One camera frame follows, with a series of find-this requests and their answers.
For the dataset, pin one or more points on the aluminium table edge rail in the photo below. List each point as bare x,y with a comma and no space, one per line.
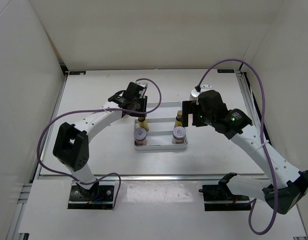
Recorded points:
142,177

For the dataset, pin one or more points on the white divided tray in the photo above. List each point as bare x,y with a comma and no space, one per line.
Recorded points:
161,124

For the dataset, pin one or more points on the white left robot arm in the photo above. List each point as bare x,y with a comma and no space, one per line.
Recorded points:
72,142

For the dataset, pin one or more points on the tall silver-capped shaker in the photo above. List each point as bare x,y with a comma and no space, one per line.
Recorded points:
194,95

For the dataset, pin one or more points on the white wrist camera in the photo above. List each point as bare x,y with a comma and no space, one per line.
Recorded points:
141,87
203,88

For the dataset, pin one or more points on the short red-label jar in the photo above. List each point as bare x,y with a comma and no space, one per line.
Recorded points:
179,135
140,137

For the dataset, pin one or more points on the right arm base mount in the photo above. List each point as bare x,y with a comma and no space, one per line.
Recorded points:
218,197

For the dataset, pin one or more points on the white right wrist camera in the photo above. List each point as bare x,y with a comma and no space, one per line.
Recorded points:
203,88

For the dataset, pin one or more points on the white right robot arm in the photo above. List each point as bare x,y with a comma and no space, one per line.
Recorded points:
286,185

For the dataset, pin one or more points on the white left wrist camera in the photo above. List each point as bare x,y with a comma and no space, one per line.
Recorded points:
141,87

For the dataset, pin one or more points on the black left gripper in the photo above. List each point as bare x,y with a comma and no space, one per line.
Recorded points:
143,101

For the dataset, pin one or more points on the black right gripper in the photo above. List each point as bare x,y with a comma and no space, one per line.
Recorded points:
191,107

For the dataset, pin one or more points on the small yellow bottle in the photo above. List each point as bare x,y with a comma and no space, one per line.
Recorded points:
178,119
143,123

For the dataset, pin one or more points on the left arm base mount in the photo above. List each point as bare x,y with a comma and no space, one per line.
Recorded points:
99,197

